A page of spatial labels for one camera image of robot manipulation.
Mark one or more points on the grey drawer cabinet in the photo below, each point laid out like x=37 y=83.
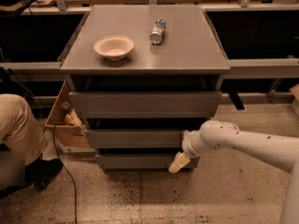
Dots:
x=189 y=44

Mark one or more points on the black shoe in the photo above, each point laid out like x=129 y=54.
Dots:
x=38 y=174

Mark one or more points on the grey drawer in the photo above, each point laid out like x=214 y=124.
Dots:
x=145 y=105
x=135 y=138
x=134 y=162

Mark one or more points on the wooden crate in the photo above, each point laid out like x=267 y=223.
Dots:
x=69 y=137

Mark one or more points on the metal frame rail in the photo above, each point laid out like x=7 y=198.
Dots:
x=237 y=69

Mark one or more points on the grey bottom drawer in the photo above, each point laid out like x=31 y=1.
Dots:
x=134 y=162

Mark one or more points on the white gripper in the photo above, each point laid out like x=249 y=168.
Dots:
x=188 y=146

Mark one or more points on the person leg beige trousers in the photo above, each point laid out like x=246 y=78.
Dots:
x=19 y=129

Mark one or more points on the small toy in crate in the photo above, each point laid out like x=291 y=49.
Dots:
x=71 y=116

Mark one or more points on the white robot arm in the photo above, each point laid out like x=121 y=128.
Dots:
x=276 y=150

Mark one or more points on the crushed soda can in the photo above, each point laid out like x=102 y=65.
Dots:
x=156 y=35

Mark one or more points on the white paper bowl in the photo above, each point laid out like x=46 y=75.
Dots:
x=114 y=47

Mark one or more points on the grey top drawer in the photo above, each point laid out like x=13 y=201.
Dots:
x=145 y=105

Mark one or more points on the cardboard box right edge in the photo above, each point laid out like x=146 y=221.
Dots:
x=295 y=103

